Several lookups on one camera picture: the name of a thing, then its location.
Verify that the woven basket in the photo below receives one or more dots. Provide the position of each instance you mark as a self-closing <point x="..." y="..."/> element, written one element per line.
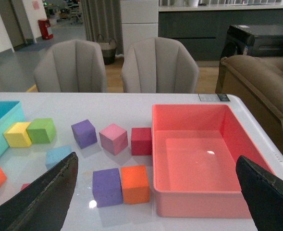
<point x="108" y="48"/>

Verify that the yellow foam block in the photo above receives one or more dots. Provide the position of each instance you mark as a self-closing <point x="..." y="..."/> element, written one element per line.
<point x="16" y="135"/>

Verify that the red foam block centre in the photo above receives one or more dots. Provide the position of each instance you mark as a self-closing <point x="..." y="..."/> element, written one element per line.
<point x="24" y="186"/>

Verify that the pink foam block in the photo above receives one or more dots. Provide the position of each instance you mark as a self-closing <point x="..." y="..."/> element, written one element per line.
<point x="113" y="139"/>

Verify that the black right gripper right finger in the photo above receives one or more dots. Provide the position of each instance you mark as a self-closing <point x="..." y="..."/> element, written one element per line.
<point x="263" y="193"/>

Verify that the brown sofa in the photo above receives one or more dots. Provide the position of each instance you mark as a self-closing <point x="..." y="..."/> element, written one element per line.
<point x="258" y="82"/>

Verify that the grey chair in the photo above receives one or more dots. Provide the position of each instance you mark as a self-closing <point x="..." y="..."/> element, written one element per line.
<point x="72" y="66"/>
<point x="159" y="65"/>

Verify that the purple foam block rear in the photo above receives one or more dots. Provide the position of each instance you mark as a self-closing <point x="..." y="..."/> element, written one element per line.
<point x="84" y="133"/>

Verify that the grey chair left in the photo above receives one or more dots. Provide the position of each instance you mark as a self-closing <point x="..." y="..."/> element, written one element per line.
<point x="72" y="66"/>

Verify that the green foam block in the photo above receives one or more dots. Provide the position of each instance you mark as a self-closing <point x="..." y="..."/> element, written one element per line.
<point x="41" y="130"/>

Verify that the purple foam block front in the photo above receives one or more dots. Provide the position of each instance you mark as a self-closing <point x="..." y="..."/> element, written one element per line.
<point x="107" y="188"/>

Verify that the label sticker on table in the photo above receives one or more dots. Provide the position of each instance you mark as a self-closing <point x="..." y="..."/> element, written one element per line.
<point x="214" y="97"/>

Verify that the grey chair right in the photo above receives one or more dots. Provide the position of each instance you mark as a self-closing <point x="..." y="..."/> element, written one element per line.
<point x="159" y="65"/>

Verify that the orange foam block right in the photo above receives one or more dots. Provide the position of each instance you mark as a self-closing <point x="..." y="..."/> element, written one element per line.
<point x="135" y="185"/>

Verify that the dark red foam block rear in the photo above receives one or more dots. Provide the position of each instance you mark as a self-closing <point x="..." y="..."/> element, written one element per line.
<point x="141" y="141"/>

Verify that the purple foam block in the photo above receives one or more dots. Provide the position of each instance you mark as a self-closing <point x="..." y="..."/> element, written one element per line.
<point x="107" y="188"/>
<point x="84" y="133"/>

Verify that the white cabinet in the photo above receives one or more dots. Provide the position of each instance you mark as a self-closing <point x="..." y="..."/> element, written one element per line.
<point x="139" y="21"/>

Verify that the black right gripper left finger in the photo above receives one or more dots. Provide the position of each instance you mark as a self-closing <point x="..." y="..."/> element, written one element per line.
<point x="42" y="205"/>

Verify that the black appliance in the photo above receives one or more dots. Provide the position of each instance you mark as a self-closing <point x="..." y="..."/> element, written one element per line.
<point x="254" y="40"/>

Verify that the pink plastic bin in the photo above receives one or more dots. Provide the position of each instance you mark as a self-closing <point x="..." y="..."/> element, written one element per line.
<point x="195" y="149"/>

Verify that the light blue foam block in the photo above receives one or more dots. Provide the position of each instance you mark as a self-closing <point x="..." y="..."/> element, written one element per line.
<point x="55" y="155"/>

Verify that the dark grey counter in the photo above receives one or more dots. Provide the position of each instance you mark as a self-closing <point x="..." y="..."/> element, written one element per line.
<point x="203" y="30"/>

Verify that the grey curtain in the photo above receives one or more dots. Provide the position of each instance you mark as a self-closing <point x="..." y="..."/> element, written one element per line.
<point x="103" y="17"/>

